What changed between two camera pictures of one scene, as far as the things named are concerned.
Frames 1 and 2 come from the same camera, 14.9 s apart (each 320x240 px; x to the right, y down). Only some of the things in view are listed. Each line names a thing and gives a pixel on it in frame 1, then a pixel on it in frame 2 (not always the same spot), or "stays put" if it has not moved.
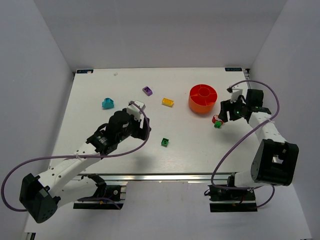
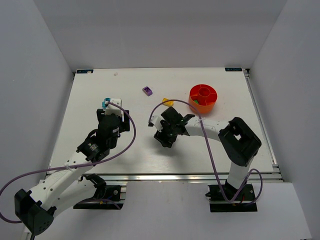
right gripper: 227,111 → 167,128
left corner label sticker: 85,71 stays put
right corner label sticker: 233,69 stays put
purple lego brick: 147,91 stays put
